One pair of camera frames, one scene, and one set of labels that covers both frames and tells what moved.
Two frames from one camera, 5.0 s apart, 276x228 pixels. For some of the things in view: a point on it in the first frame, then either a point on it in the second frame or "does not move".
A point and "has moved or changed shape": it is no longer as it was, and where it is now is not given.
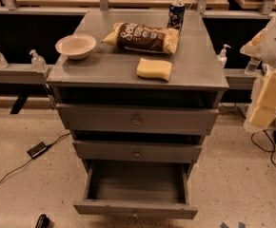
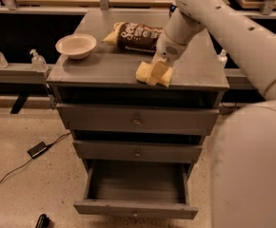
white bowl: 76,47 does not move
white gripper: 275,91 → 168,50
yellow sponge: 158,68 has moved or changed shape
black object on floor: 43,221 does not move
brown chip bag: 140,38 does not move
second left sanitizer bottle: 38,63 does not move
